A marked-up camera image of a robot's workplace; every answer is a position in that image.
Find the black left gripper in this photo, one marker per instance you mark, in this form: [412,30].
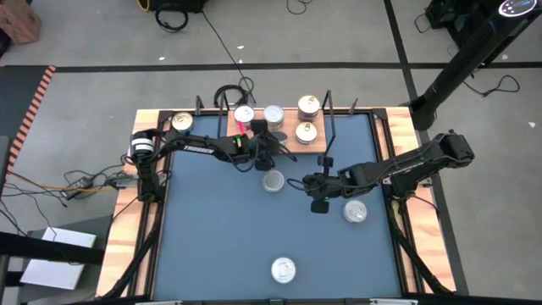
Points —
[260,146]

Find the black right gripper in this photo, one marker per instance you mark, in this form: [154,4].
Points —
[328,186]

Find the salmon can gold lid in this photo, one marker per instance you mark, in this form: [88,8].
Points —
[305,132]
[308,106]
[182,122]

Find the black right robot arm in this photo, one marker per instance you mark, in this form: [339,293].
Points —
[402,167]

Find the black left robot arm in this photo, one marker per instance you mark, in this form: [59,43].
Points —
[199,149]

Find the small red tag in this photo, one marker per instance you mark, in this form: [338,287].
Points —
[241,127]

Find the blue table mat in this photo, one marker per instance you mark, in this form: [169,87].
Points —
[220,237]

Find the black floor box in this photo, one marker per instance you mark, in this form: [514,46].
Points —
[178,4]

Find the black tower fan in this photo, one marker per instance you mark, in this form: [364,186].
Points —
[466,55]

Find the black equipment case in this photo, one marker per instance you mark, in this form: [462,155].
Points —
[440,12]

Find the black power adapter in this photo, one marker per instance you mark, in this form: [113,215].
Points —
[78,186]

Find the white flat box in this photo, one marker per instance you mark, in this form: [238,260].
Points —
[55,271]

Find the black metal beam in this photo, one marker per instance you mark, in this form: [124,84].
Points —
[42,250]

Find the black mat orange stripes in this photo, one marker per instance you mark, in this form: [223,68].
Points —
[17,97]

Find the brown cardboard box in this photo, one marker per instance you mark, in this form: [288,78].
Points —
[17,21]

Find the wooden shelf black metal frame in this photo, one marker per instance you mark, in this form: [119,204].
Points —
[315,146]

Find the black slanted frame strut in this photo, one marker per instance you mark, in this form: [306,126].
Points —
[199,105]
[353,106]

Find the black metal table frame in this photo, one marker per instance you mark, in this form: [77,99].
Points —
[164,114]

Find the white edge bracket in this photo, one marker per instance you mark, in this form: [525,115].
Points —
[158,303]
[394,302]

